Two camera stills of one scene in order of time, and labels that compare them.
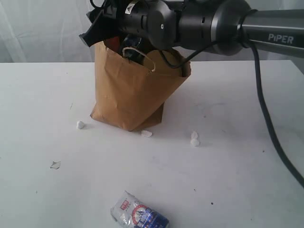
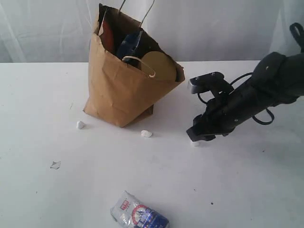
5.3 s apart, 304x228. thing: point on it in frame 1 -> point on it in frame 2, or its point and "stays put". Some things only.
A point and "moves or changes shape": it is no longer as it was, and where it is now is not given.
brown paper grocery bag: (130, 95) moves or changes shape
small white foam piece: (194, 142) stays put
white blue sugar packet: (129, 212) stays put
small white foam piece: (146, 133) stays put
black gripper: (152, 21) -> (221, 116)
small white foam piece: (80, 125) stays put
